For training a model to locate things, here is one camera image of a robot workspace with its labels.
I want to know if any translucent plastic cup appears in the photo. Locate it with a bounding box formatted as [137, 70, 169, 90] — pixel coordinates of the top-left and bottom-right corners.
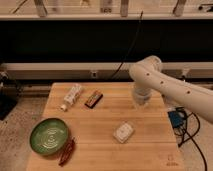
[132, 91, 151, 108]

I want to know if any blue connector box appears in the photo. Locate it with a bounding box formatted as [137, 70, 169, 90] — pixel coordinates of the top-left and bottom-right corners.
[168, 111, 183, 128]

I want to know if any black hanging cable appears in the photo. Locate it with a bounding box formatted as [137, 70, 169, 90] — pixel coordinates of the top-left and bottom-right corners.
[108, 10, 145, 81]

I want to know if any brown chocolate bar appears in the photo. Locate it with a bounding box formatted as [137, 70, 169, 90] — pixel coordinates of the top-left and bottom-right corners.
[85, 90, 103, 109]

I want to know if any wall power outlet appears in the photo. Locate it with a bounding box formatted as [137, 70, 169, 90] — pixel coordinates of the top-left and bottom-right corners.
[91, 71, 98, 79]

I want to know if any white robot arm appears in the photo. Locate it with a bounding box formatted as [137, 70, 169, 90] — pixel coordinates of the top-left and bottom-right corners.
[129, 56, 213, 124]

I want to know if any black equipment at left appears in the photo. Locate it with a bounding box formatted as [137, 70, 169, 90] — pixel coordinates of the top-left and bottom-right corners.
[0, 71, 18, 121]

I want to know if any white plastic bottle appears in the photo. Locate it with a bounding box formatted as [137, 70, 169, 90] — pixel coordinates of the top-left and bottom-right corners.
[60, 84, 83, 111]

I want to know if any white square packet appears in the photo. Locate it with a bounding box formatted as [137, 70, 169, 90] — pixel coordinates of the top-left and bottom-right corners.
[113, 122, 134, 143]

